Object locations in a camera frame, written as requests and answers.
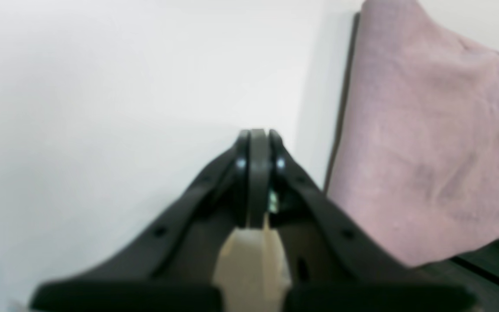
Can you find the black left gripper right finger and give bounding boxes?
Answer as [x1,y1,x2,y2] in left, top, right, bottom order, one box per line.
[268,130,477,312]

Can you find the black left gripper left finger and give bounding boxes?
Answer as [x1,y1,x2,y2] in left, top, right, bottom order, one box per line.
[29,130,259,312]

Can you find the mauve t-shirt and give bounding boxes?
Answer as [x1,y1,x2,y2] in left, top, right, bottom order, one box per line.
[327,0,499,267]

